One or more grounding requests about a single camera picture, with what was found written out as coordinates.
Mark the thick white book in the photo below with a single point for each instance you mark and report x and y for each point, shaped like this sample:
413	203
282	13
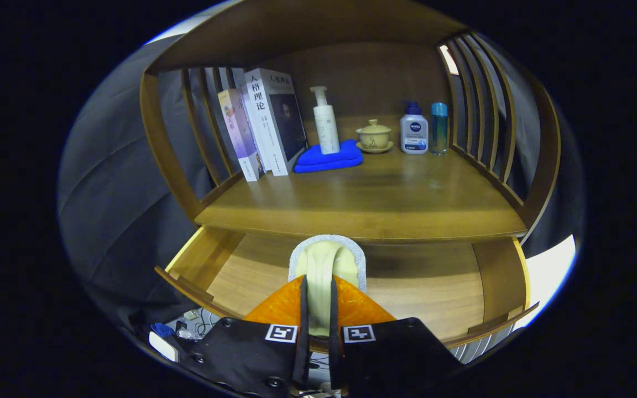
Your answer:
285	121

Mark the wooden countertop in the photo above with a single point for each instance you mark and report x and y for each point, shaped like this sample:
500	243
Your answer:
379	193

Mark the thin white book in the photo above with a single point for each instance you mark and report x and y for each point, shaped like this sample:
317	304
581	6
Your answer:
255	141

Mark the yellow lidded tea cup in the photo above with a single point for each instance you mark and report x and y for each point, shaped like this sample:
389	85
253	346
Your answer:
374	138

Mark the purple book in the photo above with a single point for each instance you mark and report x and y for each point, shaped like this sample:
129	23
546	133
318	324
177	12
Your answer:
238	132

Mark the small blue object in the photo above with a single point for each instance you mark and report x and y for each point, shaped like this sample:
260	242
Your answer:
162	330

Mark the grey ribbed panel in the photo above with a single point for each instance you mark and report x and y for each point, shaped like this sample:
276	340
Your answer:
479	348

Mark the teal bottle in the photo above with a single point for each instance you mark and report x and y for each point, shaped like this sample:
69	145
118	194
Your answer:
439	130

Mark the blue folded cloth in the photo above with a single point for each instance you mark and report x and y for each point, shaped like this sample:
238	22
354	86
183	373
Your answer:
329	161

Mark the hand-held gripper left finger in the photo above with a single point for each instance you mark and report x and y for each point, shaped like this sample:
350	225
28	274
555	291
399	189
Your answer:
303	309

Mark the white board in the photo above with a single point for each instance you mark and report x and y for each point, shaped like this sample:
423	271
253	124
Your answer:
551	271

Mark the white blue-capped pump bottle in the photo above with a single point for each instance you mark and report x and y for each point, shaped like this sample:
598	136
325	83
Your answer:
413	135

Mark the wooden drawer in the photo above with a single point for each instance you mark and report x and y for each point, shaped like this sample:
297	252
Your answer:
423	293

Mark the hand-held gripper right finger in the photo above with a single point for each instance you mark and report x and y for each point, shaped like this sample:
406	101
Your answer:
334	354

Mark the wooden cabinet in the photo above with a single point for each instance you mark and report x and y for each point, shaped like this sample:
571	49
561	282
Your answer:
363	72

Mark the green brush with grey pad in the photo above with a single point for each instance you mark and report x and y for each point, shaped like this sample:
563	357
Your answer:
321	265

